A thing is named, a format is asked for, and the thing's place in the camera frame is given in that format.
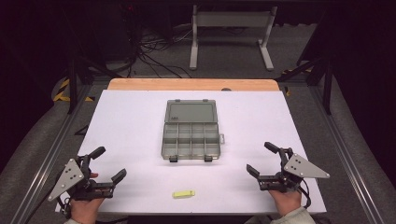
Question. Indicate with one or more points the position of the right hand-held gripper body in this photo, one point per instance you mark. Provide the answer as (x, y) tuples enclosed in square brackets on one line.
[(300, 168)]

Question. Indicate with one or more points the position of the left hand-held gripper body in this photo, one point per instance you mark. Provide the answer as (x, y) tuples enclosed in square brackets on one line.
[(67, 179)]

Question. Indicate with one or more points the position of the small yellow stick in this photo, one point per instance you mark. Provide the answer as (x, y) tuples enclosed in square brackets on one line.
[(183, 194)]

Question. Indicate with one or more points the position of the grey plastic compartment box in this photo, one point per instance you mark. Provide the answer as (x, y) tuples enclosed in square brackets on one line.
[(190, 137)]

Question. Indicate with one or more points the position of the person's right hand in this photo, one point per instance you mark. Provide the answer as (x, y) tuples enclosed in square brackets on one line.
[(288, 202)]

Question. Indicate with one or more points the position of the person's left hand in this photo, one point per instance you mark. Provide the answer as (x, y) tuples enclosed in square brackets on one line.
[(84, 211)]

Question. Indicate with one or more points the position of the white table cover sheet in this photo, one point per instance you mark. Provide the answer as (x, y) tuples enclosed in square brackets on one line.
[(130, 124)]

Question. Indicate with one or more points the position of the yellow black floor tape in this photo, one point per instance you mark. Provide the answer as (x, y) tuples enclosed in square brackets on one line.
[(63, 90), (288, 73)]

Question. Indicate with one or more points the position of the black metal stand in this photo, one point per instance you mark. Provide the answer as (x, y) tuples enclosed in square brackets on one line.
[(73, 84), (327, 84)]

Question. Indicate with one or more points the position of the wooden table board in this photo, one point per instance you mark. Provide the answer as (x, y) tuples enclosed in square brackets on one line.
[(186, 84)]

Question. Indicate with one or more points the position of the white metal stand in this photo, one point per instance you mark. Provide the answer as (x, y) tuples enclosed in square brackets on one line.
[(233, 19)]

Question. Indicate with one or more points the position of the aluminium rail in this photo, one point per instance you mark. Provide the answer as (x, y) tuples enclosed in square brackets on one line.
[(46, 161), (348, 161)]

